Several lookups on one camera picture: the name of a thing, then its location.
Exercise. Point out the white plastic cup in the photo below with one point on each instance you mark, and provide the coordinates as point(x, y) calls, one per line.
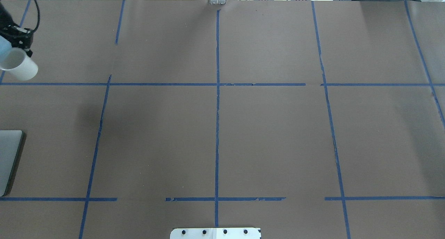
point(18, 64)

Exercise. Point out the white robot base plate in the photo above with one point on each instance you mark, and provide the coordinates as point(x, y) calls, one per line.
point(216, 233)

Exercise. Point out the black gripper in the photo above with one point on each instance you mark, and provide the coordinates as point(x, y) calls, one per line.
point(17, 37)

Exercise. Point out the grey closed laptop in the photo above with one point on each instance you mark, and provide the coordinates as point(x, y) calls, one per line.
point(10, 144)

